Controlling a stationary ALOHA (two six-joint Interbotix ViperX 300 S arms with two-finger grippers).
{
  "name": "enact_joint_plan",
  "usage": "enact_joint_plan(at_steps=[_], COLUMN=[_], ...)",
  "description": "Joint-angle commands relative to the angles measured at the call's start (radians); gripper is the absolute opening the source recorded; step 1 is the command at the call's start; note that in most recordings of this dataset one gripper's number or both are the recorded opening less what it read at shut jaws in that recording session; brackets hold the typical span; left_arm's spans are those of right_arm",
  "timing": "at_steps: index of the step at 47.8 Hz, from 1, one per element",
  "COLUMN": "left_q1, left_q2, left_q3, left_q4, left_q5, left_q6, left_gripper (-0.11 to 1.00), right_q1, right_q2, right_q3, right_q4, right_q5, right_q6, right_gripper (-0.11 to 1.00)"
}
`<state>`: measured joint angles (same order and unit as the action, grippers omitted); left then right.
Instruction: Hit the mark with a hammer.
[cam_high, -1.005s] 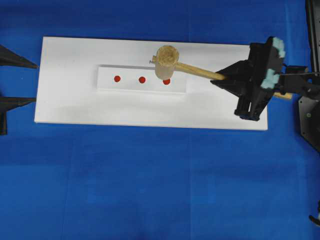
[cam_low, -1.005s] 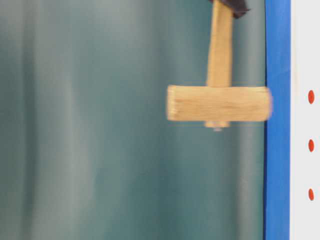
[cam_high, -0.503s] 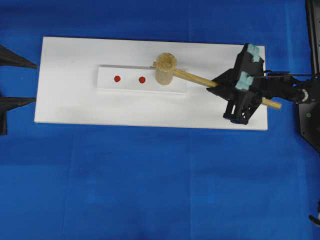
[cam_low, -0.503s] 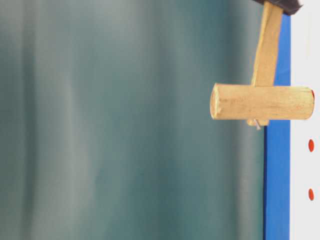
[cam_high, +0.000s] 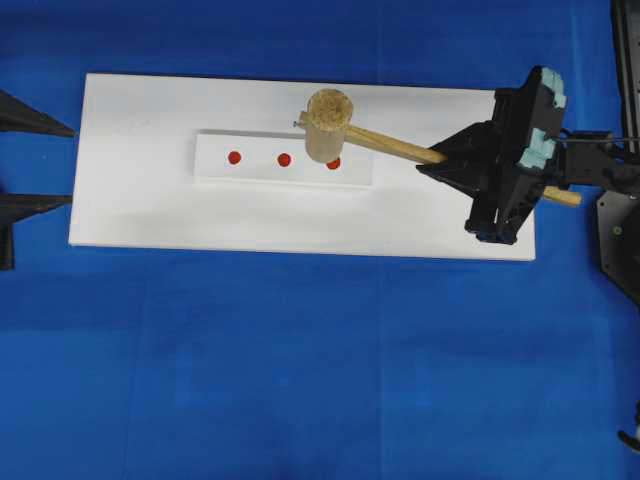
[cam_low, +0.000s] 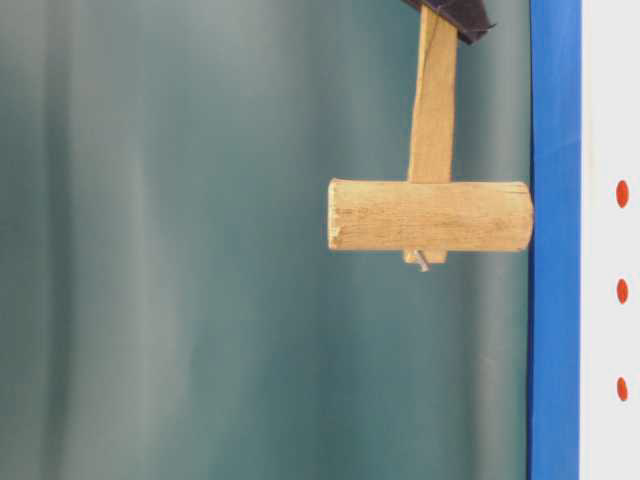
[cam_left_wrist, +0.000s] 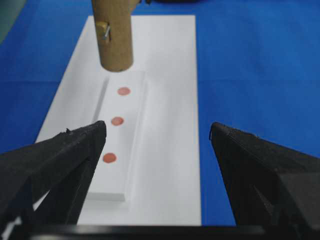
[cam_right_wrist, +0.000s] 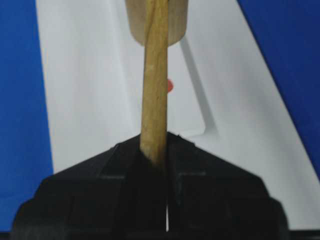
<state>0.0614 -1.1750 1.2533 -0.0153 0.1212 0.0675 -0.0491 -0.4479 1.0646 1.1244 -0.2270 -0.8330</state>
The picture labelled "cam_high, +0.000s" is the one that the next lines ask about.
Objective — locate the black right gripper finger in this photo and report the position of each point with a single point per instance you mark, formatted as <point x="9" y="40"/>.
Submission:
<point x="474" y="179"/>
<point x="477" y="143"/>

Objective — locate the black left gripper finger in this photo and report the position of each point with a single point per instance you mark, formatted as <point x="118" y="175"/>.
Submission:
<point x="17" y="116"/>
<point x="17" y="207"/>

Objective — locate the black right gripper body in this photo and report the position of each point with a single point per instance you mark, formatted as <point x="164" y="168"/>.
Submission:
<point x="505" y="193"/>

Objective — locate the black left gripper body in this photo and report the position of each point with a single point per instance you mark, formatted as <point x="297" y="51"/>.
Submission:
<point x="7" y="254"/>

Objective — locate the wooden mallet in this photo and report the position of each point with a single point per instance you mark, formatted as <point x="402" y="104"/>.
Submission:
<point x="327" y="126"/>

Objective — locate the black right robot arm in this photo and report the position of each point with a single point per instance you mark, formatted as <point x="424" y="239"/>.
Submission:
<point x="592" y="159"/>

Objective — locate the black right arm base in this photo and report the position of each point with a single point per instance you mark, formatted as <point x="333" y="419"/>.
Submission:
<point x="618" y="235"/>

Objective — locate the middle red dot mark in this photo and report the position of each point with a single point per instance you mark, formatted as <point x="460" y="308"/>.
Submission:
<point x="284" y="159"/>

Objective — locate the white foam board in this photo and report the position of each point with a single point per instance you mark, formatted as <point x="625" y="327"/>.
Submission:
<point x="134" y="184"/>

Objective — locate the blue table cloth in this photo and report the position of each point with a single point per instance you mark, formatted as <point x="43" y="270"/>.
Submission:
<point x="142" y="364"/>

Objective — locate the white paper strip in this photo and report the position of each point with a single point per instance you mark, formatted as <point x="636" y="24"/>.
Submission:
<point x="275" y="158"/>

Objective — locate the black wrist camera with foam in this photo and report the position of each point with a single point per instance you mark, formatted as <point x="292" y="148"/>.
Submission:
<point x="533" y="120"/>

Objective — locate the black frame rail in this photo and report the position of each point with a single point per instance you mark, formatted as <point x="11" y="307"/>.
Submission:
<point x="625" y="24"/>

